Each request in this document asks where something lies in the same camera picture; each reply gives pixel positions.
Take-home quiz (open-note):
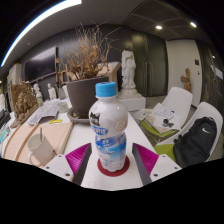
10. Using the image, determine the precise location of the small clear cup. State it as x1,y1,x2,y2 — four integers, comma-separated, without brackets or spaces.
56,100,69,114

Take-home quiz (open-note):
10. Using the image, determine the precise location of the flat round red coaster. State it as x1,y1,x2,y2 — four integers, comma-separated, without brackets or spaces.
96,154,131,178

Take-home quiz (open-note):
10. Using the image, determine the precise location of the grey potted dried plant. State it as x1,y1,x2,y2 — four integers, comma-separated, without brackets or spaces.
56,23,116,119

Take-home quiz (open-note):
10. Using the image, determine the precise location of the white chair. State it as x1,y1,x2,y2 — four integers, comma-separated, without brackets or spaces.
139,86,194,141
153,101,224,164

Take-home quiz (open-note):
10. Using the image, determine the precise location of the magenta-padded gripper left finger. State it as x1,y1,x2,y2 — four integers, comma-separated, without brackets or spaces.
42,142,93,186

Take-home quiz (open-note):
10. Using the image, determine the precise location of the white ceramic mug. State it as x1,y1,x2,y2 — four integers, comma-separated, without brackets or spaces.
27,132,56,167

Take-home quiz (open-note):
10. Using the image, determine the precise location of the small green-tinted bottle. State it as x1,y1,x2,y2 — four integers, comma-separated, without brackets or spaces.
34,83,44,107

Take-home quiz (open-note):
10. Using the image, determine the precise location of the cardboard box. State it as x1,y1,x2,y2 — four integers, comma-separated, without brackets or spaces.
99,61,122,84

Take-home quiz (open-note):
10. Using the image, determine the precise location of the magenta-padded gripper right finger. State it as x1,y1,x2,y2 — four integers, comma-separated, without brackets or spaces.
131,142,183,186

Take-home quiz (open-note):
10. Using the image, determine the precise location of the small white figurine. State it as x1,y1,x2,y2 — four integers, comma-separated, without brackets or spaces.
47,82,57,100

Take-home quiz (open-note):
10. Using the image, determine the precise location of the blue-capped milky drink bottle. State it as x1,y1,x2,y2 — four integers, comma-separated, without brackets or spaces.
88,81,129,173

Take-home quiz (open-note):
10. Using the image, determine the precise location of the grey plant saucer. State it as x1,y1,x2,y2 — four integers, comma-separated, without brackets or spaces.
67,107,93,125

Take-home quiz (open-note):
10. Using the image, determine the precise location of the brown carved wood sculpture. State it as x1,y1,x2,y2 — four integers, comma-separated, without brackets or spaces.
9,81,39,129

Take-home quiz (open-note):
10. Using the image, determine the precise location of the black wall screen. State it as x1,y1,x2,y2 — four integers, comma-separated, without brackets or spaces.
23,46,58,83

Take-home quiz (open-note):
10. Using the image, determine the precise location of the light wooden board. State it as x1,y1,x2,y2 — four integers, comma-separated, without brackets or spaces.
2,121,74,164

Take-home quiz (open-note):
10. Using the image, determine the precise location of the white pedestal block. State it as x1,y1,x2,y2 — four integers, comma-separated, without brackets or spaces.
116,88,147,113

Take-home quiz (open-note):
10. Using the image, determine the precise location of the wooden standing figure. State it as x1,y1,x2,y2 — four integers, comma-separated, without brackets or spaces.
180,67,193,93

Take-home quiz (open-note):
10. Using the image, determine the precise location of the stack of papers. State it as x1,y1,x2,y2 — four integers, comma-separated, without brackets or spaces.
141,102,183,135

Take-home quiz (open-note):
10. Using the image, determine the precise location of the wooden easel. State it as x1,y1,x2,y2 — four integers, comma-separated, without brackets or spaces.
54,68,69,90

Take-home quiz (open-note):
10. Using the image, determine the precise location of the small yellow marker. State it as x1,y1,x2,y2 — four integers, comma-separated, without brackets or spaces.
48,118,63,125

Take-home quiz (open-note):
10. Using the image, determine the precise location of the black backpack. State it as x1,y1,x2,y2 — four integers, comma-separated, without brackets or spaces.
173,116,218,169

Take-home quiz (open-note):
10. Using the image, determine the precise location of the white stone statue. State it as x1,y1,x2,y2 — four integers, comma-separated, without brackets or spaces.
120,49,138,90

